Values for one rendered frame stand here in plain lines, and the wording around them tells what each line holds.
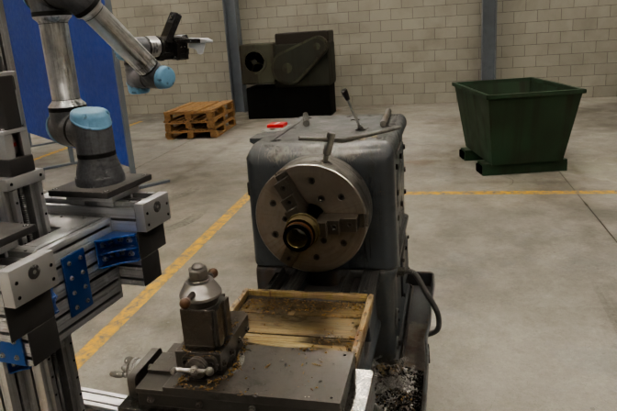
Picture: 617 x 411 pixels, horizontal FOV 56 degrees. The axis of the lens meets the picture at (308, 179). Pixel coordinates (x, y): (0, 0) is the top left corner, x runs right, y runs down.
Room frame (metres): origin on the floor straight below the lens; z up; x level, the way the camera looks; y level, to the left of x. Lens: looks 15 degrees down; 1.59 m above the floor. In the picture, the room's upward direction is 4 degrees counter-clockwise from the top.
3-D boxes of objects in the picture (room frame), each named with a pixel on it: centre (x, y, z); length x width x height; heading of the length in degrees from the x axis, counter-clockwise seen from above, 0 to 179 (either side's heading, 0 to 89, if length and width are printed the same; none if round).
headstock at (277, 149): (1.96, -0.09, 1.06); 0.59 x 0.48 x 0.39; 166
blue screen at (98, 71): (7.68, 3.16, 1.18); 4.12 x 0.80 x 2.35; 39
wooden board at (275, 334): (1.29, 0.06, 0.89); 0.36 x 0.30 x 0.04; 76
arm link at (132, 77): (2.06, 0.56, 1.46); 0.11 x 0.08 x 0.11; 48
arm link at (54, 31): (1.87, 0.75, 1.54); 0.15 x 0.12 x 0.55; 48
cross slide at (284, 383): (0.99, 0.16, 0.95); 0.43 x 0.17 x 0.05; 76
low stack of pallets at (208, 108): (9.61, 1.70, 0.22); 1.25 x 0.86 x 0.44; 170
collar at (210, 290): (1.00, 0.22, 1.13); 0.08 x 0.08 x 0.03
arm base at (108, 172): (1.78, 0.65, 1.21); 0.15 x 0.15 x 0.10
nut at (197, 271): (1.00, 0.22, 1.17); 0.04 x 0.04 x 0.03
